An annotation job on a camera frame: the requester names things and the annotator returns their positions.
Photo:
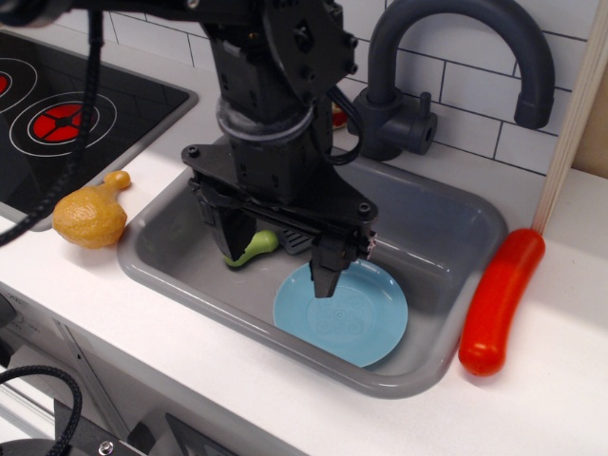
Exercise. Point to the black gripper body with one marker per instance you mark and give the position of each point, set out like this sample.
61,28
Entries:
290,182

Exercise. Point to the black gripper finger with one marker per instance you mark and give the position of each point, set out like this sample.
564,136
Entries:
232,228
331,255

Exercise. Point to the green handled grey spatula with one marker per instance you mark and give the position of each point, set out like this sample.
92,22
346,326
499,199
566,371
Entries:
267,241

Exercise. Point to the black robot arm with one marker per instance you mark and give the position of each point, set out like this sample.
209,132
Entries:
278,64

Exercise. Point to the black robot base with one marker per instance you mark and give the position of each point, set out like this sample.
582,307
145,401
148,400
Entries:
74,434

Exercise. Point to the blue plastic plate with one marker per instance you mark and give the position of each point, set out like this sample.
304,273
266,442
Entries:
361,323

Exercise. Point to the grey plastic sink basin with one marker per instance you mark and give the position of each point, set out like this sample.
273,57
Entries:
433,239

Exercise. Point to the toy pie slice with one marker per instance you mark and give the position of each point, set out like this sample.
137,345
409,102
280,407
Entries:
339,117

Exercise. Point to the dark grey toy faucet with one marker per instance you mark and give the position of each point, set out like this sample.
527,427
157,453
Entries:
391,125

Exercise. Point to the yellow toy chicken drumstick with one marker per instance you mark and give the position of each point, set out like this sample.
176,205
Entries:
91,217

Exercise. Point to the red toy sausage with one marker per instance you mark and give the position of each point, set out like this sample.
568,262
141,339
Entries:
484,339

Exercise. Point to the black toy stovetop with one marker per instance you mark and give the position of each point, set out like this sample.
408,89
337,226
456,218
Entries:
42,98

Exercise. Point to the light wooden post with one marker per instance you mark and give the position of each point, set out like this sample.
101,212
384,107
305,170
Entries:
575,119

